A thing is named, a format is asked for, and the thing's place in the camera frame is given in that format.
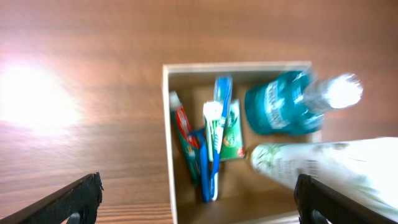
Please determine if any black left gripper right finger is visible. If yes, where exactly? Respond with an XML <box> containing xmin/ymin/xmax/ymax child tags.
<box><xmin>294</xmin><ymin>174</ymin><xmax>395</xmax><ymax>224</ymax></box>

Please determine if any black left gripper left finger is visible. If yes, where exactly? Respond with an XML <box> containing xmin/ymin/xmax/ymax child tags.
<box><xmin>1</xmin><ymin>172</ymin><xmax>103</xmax><ymax>223</ymax></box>

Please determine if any white leaf-print lotion tube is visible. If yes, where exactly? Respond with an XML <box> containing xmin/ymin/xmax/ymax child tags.
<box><xmin>249</xmin><ymin>137</ymin><xmax>397</xmax><ymax>221</ymax></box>

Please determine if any green Dettol soap box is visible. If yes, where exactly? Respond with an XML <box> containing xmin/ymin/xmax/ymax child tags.
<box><xmin>203</xmin><ymin>100</ymin><xmax>244</xmax><ymax>162</ymax></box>

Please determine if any blue mouthwash bottle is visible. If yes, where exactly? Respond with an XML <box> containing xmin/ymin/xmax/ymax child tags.
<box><xmin>244</xmin><ymin>70</ymin><xmax>363</xmax><ymax>135</ymax></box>

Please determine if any Colgate toothpaste tube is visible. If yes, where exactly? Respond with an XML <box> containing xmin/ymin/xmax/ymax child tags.
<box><xmin>169</xmin><ymin>91</ymin><xmax>200</xmax><ymax>186</ymax></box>

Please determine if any blue disposable razor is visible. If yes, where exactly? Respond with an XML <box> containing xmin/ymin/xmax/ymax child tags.
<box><xmin>191</xmin><ymin>128</ymin><xmax>211</xmax><ymax>203</ymax></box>

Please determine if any blue white toothbrush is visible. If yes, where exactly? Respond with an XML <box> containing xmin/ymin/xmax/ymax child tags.
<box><xmin>203</xmin><ymin>76</ymin><xmax>233</xmax><ymax>201</ymax></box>

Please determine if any white open cardboard box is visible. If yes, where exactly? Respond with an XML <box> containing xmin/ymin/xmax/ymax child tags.
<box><xmin>163</xmin><ymin>62</ymin><xmax>320</xmax><ymax>223</ymax></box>

